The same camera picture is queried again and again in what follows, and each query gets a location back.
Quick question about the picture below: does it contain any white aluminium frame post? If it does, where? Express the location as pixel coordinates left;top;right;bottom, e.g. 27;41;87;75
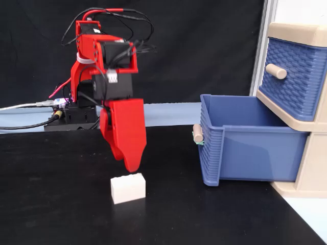
248;0;278;97

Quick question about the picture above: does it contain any pink controller board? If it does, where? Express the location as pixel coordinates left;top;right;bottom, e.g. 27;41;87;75
50;97;69;108

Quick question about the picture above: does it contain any white zip tie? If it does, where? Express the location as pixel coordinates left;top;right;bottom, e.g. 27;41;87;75
76;52;90;66

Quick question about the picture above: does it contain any red wire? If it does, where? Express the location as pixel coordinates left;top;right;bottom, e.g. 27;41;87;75
48;77;73;99

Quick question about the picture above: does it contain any black power cable yellow plug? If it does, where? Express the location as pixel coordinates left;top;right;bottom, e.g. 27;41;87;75
0;110;63;130

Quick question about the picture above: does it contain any black backdrop cloth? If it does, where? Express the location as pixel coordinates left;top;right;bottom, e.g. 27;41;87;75
0;0;265;109

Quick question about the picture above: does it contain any blue drawer with rubber band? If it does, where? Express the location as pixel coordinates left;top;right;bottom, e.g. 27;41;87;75
192;94;309;187

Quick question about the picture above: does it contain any blue drawer plain handle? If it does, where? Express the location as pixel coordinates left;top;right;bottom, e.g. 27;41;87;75
258;37;327;122

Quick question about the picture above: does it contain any black table mat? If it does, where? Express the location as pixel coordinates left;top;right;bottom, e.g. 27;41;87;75
0;124;326;245

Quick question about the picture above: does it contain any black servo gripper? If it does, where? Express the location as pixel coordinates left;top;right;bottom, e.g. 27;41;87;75
91;72;148;173

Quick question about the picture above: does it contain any white rectangular block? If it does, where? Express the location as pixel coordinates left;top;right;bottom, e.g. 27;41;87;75
110;173;147;205

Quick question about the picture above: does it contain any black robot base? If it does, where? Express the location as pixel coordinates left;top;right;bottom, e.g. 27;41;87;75
43;101;100;132

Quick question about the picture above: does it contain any beige plastic drawer cabinet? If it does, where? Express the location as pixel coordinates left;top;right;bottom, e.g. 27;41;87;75
255;22;327;199

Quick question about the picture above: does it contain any silver USB cable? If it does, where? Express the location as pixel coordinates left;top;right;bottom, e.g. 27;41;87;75
0;101;54;111

